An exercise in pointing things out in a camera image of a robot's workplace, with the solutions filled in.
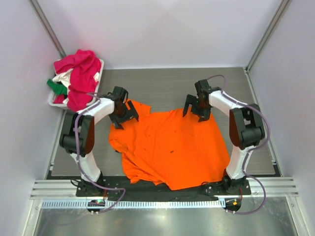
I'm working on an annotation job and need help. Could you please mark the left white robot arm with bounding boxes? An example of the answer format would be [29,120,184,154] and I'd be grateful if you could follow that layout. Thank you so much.
[59,87,139,196]

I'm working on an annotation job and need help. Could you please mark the green t shirt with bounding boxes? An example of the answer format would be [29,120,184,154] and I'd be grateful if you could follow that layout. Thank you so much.
[46,79,67,95]

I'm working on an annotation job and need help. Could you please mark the left aluminium frame post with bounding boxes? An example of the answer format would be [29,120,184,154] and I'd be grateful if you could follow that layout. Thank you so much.
[29,0,66,58]

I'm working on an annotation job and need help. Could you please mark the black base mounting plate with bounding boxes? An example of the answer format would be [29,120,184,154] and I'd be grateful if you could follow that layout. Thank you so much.
[75,175,252,203]

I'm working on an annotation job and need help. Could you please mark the white slotted cable duct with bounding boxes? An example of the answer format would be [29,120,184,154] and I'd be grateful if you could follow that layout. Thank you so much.
[42,199,225,209]

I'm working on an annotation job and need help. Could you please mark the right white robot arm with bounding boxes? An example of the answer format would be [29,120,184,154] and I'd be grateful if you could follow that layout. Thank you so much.
[183,79,265,195]

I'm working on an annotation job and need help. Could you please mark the white laundry basket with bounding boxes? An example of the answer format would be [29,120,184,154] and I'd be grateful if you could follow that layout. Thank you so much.
[48,59,104,110]

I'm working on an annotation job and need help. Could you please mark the pink t shirt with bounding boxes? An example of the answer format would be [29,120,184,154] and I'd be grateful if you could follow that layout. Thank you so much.
[54,49,101,112]

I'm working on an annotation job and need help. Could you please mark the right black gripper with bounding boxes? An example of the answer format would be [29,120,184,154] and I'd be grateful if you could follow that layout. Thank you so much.
[184,94,212,122]

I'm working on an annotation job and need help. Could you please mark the orange t shirt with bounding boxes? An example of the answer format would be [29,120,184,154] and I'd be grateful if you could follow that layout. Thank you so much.
[109,101,230,190]

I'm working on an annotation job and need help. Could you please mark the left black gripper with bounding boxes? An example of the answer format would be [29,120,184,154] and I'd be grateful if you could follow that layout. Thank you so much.
[109,101,138,129]

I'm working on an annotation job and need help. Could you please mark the aluminium rail profile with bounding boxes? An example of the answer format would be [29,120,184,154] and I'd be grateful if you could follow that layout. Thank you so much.
[30,177,299,199]

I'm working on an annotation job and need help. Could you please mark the white t shirt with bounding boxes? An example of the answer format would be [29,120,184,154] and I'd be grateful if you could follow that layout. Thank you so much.
[52,69,73,88]

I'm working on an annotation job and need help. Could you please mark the right aluminium frame post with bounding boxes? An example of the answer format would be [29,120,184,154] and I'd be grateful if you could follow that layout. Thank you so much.
[244,0,291,74]

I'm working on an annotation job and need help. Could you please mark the aluminium frame post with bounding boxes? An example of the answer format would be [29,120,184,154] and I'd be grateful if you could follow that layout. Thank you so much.
[29,0,66,58]
[244,0,291,74]

